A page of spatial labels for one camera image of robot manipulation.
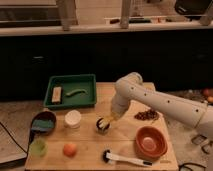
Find orange fruit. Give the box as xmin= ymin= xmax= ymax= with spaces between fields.
xmin=63 ymin=143 xmax=77 ymax=157

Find orange bowl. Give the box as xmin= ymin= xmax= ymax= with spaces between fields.
xmin=135 ymin=126 xmax=168 ymax=160

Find white plastic cup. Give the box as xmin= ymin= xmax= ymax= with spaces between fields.
xmin=64 ymin=110 xmax=82 ymax=128

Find blue green sponge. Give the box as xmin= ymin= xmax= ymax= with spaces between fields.
xmin=32 ymin=120 xmax=54 ymax=131

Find dark brown bowl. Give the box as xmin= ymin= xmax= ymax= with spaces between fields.
xmin=30 ymin=111 xmax=56 ymax=134

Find white dish brush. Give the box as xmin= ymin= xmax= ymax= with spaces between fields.
xmin=102 ymin=150 xmax=152 ymax=167

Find small metal cup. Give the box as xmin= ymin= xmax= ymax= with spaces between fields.
xmin=96 ymin=118 xmax=110 ymax=134

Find green plastic cup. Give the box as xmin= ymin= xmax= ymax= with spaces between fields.
xmin=29 ymin=138 xmax=47 ymax=157

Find dark grapes bunch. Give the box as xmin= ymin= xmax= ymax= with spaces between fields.
xmin=134 ymin=109 xmax=159 ymax=121

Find wooden board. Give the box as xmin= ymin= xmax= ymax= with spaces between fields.
xmin=25 ymin=83 xmax=178 ymax=171

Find black cable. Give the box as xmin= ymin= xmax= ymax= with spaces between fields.
xmin=0 ymin=121 xmax=36 ymax=165

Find green pepper toy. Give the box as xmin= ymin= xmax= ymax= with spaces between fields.
xmin=66 ymin=89 xmax=87 ymax=97

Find yellow banana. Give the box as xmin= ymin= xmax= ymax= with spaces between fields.
xmin=97 ymin=116 xmax=115 ymax=130

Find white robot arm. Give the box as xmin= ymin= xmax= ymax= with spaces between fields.
xmin=111 ymin=72 xmax=213 ymax=141

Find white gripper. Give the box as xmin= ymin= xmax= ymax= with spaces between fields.
xmin=111 ymin=94 xmax=131 ymax=119

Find green plastic tray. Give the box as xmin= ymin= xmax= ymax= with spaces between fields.
xmin=44 ymin=74 xmax=97 ymax=110

